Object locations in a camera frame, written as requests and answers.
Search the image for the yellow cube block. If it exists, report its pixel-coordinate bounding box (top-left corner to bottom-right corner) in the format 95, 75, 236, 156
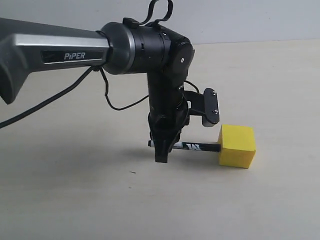
218, 124, 257, 169

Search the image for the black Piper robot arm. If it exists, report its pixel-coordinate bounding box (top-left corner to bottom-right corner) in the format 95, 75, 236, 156
0, 18, 195, 163

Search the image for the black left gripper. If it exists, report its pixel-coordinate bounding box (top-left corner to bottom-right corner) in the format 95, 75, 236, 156
148, 89, 204, 163

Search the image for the black camera cable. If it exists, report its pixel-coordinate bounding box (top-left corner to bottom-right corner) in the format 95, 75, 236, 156
0, 0, 201, 130

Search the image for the black white marker pen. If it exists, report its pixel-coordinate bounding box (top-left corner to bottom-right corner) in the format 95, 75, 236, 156
164, 141, 221, 153

